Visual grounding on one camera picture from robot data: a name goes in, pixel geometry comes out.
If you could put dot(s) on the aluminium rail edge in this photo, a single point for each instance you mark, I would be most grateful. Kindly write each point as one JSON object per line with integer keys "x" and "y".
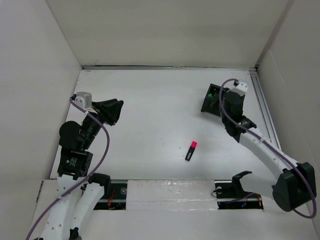
{"x": 158, "y": 67}
{"x": 267, "y": 128}

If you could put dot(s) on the aluminium rail back edge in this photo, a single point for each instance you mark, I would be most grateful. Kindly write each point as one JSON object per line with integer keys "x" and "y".
{"x": 158, "y": 67}

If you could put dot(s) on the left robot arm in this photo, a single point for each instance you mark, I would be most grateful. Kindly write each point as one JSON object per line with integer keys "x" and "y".
{"x": 79, "y": 188}

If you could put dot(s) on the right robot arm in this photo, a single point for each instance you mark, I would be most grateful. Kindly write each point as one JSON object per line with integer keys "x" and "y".
{"x": 294, "y": 185}

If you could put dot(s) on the black two-compartment organizer box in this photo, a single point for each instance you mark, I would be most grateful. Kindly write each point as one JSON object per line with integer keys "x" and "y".
{"x": 212, "y": 105}

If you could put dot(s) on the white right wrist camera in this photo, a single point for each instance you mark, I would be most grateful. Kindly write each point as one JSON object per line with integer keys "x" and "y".
{"x": 240, "y": 88}

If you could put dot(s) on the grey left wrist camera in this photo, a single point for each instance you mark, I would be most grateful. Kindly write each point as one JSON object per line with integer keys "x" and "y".
{"x": 82, "y": 100}

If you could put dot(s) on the aluminium rail right edge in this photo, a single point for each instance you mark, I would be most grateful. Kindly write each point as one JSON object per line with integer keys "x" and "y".
{"x": 267, "y": 128}

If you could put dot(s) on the red cap black highlighter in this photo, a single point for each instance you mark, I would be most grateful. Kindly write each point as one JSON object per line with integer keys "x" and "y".
{"x": 191, "y": 150}

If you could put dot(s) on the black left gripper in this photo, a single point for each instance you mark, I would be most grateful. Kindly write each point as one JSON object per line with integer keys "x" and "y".
{"x": 108, "y": 110}

